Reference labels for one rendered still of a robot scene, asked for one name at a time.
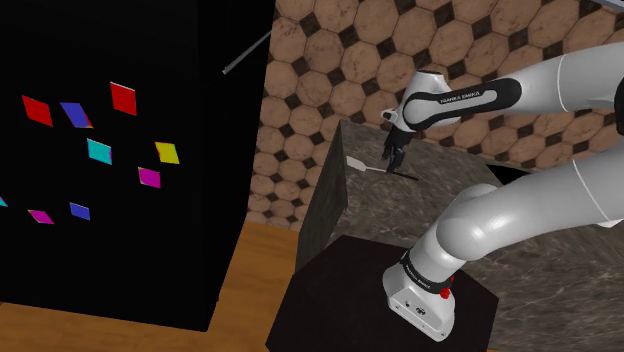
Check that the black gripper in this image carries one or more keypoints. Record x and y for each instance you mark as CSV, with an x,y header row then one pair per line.
x,y
396,142

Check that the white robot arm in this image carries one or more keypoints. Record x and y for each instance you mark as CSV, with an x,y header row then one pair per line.
x,y
512,214

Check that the black robot stand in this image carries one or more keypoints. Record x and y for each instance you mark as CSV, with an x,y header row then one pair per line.
x,y
336,302

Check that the black refrigerator with coloured magnets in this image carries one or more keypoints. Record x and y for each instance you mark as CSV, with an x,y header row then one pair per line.
x,y
146,244

